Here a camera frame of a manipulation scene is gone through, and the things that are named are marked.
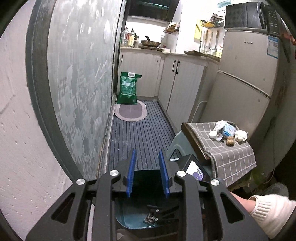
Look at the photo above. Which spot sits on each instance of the wall spice rack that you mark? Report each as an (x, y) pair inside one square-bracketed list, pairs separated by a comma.
[(171, 27)]

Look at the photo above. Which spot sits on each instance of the grey checked tablecloth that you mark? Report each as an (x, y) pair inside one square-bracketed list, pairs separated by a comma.
[(231, 160)]

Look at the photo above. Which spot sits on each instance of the wooden cutting board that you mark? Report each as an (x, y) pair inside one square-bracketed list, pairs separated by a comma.
[(195, 52)]

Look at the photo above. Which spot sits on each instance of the green rice bag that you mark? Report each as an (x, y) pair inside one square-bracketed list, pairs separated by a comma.
[(127, 89)]

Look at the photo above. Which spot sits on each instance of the black microwave oven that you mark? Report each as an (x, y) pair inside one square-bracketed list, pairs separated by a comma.
[(242, 16)]

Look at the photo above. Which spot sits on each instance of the frosted patterned sliding door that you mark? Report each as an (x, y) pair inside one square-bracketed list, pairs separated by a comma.
[(81, 69)]

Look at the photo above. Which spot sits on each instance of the striped dark floor mat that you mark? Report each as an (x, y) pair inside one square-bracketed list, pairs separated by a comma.
[(143, 136)]

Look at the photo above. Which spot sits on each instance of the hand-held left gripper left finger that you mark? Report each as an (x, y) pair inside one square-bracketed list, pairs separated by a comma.
[(130, 173)]

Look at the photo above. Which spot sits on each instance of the white refrigerator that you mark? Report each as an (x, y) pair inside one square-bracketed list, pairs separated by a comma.
[(245, 60)]

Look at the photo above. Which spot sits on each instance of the black range hood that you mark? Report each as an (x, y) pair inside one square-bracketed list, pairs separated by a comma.
[(152, 9)]

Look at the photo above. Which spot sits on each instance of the long crumpled white tissue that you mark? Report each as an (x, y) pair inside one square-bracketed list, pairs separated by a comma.
[(219, 126)]

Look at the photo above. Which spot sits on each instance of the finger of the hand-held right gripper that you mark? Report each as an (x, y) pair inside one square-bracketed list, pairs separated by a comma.
[(161, 216), (163, 209)]

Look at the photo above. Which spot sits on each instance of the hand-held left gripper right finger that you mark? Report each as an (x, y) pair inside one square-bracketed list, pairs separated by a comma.
[(163, 176)]

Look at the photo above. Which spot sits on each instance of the blue tissue pack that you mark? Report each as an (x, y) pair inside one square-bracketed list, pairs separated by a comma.
[(230, 131)]

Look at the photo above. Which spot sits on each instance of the small white lid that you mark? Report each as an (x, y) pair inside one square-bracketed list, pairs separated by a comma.
[(219, 138)]

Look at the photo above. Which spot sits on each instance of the small white cup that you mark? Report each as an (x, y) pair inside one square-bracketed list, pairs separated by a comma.
[(213, 135)]

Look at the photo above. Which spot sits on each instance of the wall utensil rack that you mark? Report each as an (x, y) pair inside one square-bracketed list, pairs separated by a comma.
[(212, 22)]

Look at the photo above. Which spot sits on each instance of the dark grey fleece cloth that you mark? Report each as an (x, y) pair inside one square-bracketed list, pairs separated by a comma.
[(275, 188)]

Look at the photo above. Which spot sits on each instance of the person's right forearm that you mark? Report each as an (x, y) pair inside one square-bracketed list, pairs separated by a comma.
[(270, 215)]

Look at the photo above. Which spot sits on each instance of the oval grey floor mat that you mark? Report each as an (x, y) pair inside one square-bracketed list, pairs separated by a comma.
[(130, 112)]

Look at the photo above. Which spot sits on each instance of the hanging spatula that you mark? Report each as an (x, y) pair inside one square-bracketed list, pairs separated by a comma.
[(205, 41)]

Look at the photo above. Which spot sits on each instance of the clear plastic bottle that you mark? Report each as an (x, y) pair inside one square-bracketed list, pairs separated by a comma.
[(124, 39)]

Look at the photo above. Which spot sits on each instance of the yellow oil bottle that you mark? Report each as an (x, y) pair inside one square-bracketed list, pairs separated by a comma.
[(131, 39)]

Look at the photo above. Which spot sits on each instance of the white kitchen cabinet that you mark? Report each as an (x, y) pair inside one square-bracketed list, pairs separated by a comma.
[(138, 69), (185, 85)]

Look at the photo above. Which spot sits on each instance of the wooden stove board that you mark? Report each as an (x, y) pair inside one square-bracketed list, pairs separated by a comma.
[(151, 48)]

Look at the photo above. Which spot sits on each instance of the frying pan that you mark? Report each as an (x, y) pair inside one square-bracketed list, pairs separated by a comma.
[(150, 43)]

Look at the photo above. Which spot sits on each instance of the hanging metal ladle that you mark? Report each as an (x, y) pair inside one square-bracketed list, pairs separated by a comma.
[(213, 45)]

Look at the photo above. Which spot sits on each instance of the yellow hanging board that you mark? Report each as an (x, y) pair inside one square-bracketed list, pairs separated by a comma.
[(197, 30)]

